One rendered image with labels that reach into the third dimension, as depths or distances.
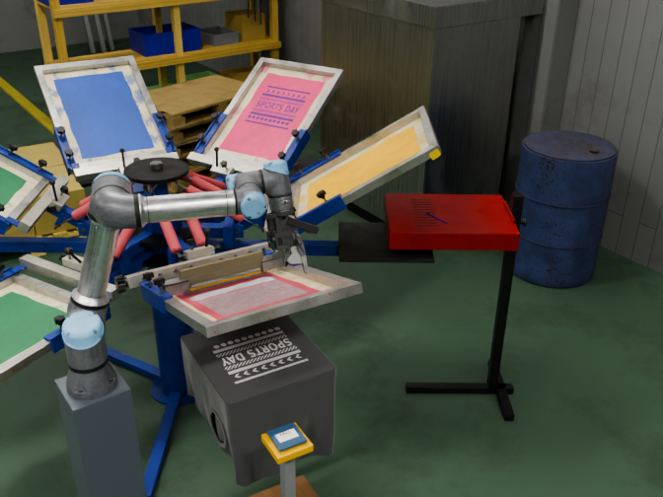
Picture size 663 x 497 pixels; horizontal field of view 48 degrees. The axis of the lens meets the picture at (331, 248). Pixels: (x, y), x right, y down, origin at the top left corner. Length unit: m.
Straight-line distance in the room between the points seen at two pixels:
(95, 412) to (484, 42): 3.94
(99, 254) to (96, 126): 2.26
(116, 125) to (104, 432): 2.45
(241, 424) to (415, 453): 1.36
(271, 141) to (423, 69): 1.41
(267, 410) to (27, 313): 1.15
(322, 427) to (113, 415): 0.91
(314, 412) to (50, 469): 1.57
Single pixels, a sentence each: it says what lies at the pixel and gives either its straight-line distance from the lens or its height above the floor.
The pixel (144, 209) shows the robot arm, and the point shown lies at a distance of 2.12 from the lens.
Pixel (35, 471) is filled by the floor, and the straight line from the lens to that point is 4.03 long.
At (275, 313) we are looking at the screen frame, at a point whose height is 1.30.
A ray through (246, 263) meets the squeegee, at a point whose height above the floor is 1.17.
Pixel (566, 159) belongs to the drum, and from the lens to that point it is 5.04.
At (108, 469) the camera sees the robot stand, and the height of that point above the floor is 0.93.
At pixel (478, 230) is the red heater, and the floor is 1.11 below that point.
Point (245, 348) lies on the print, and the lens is 2.95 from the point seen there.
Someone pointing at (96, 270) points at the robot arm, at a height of 1.54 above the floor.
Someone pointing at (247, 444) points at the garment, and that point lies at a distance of 2.84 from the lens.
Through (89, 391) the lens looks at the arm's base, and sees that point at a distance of 2.38.
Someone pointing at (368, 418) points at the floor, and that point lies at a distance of 4.08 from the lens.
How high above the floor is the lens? 2.65
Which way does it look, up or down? 28 degrees down
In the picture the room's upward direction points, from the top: 1 degrees clockwise
